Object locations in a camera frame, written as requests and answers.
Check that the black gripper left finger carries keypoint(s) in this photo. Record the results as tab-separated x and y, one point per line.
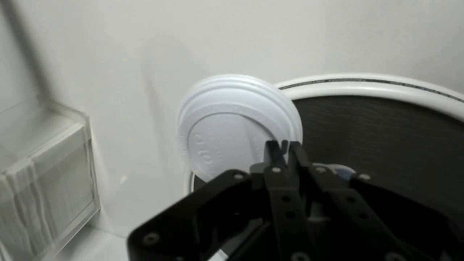
274	162

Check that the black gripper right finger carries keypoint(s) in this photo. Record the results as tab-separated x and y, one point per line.
299	162

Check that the white plastic cup lid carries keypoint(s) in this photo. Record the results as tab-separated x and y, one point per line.
225	123

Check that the round black turntable white rim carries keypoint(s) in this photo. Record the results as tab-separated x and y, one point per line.
401	134

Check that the clear plastic napkin holder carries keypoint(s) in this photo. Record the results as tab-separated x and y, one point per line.
48	189

